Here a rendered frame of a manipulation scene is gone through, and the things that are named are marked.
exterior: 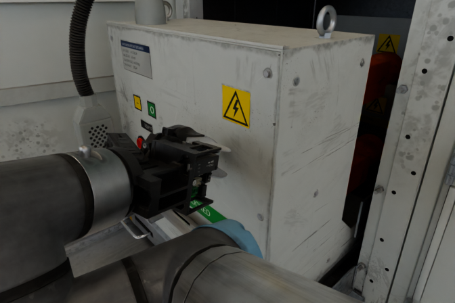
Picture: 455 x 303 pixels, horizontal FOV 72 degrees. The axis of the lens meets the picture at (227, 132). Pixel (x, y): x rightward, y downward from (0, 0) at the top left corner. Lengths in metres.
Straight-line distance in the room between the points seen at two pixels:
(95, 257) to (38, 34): 0.56
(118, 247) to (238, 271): 0.73
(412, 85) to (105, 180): 0.47
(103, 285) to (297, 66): 0.30
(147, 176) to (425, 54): 0.44
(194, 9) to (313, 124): 0.59
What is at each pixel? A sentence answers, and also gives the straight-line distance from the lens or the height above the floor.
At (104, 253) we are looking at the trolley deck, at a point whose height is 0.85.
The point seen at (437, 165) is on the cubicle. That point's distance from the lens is 0.60.
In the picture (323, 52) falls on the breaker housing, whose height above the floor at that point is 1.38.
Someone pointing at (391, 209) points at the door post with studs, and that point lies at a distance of 0.67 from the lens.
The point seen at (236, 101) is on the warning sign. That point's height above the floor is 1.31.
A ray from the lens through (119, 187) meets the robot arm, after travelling 0.29.
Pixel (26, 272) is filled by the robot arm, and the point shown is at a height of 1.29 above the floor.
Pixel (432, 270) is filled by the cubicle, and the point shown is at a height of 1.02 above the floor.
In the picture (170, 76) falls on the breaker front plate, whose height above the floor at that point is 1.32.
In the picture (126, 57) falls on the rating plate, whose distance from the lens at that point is 0.70.
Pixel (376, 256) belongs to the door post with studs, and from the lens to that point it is 0.74.
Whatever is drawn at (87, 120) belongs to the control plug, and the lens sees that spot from 0.73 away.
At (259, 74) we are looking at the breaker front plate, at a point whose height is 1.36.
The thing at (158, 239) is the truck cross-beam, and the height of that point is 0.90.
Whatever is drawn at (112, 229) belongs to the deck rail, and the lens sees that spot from 0.97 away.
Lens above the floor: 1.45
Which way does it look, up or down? 24 degrees down
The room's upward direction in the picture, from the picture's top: straight up
